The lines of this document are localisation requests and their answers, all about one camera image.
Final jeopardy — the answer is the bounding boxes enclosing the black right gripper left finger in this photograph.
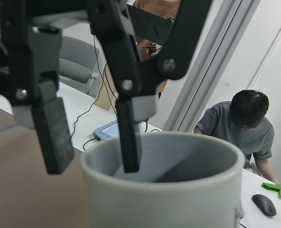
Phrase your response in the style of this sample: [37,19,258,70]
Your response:
[0,0,74,174]

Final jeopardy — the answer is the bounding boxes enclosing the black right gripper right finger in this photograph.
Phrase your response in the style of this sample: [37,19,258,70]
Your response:
[85,0,211,172]

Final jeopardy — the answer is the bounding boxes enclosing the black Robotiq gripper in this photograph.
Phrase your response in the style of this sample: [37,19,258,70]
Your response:
[0,0,93,29]

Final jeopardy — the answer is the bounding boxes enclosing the white plastic mug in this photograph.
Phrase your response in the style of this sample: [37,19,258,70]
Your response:
[81,132,244,228]

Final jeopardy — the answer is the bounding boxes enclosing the standing person orange shirt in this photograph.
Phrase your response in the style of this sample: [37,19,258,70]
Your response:
[132,0,181,98]

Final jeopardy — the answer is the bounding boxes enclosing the grey office chair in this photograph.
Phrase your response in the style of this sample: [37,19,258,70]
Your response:
[59,36,102,97]

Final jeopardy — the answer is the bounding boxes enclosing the cardboard box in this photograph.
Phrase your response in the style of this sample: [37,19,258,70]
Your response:
[95,64,118,111]

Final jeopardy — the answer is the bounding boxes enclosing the grey teach pendant tablet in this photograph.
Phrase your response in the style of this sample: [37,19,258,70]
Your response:
[93,120,119,141]

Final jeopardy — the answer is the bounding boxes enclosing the seated person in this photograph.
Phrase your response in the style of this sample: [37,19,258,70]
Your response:
[194,90,279,183]

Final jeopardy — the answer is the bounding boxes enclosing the black computer mouse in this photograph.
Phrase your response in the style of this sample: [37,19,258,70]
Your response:
[252,194,277,217]

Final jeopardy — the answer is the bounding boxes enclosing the green plastic clamp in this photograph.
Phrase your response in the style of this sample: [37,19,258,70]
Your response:
[261,182,281,199]

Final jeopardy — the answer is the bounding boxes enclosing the black cable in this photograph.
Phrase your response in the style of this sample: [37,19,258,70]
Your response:
[70,35,119,152]

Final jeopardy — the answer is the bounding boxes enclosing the aluminium frame post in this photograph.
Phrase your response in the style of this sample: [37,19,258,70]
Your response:
[163,0,260,132]

